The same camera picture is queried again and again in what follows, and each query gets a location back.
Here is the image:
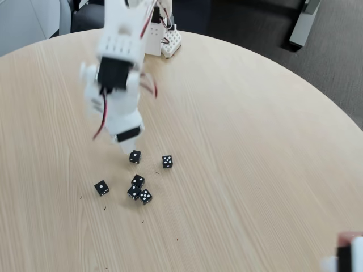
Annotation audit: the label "black dice showing two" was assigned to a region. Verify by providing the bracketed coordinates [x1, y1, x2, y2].
[130, 174, 146, 188]

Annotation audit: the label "black dice showing one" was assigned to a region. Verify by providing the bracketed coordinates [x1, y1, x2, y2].
[94, 180, 110, 197]

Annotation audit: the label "white cabinet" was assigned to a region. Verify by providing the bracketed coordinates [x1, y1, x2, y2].
[0, 0, 71, 57]

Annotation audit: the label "person's hand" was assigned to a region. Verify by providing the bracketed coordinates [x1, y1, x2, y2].
[337, 230, 363, 246]

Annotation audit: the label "red black servo cable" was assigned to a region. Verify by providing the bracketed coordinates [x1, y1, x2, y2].
[92, 0, 175, 140]

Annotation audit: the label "dark upholstered sofa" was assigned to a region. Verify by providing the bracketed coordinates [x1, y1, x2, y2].
[172, 0, 303, 52]

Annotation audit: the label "grey desk leg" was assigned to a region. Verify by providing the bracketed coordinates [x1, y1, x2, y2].
[289, 0, 321, 48]

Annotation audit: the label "dark grey chair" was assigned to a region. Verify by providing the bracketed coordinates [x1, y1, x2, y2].
[67, 0, 106, 33]

